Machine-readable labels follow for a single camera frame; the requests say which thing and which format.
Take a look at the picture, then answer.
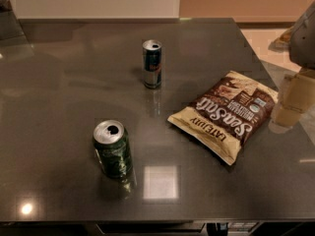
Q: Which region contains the brown sea salt chip bag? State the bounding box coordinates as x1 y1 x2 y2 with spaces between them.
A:
167 71 278 165

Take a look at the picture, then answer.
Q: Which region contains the redbull can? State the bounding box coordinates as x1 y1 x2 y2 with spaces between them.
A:
143 39 162 89

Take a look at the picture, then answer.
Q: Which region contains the green soda can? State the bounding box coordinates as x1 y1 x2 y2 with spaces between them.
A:
93 120 132 178

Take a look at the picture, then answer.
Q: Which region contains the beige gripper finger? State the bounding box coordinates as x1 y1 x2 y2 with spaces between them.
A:
271 68 315 128

